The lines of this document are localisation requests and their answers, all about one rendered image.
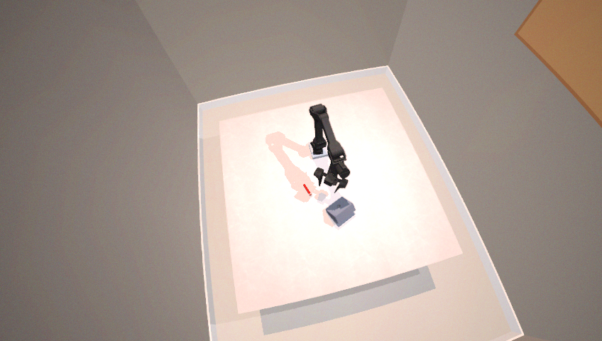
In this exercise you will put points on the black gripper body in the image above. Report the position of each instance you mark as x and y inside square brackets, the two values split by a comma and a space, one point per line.
[342, 182]

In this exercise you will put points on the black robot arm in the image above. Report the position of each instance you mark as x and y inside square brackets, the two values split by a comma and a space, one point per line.
[334, 148]

